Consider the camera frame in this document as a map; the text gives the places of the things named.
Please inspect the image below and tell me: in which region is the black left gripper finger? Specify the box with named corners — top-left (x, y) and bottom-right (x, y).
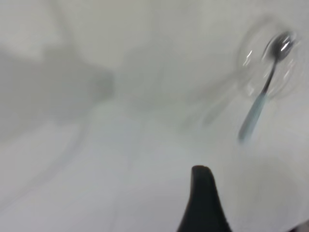
top-left (176, 165), bottom-right (234, 232)

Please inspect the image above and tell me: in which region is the metal spoon pale blue handle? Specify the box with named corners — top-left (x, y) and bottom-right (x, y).
top-left (238, 31), bottom-right (298, 142)

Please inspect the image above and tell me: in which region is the clear glass lid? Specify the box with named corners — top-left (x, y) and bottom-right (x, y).
top-left (236, 16), bottom-right (305, 100)

